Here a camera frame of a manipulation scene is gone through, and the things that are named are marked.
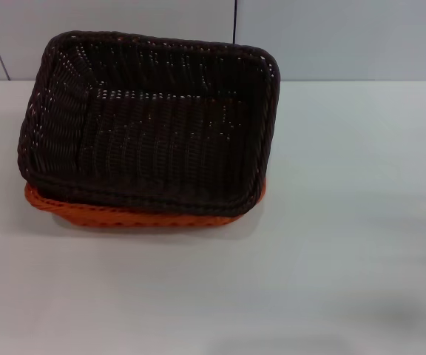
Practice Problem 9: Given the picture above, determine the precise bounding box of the orange woven plastic basket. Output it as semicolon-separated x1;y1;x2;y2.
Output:
23;177;268;229

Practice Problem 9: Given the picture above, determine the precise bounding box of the dark brown woven plastic basket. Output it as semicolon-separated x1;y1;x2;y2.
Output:
16;30;283;217

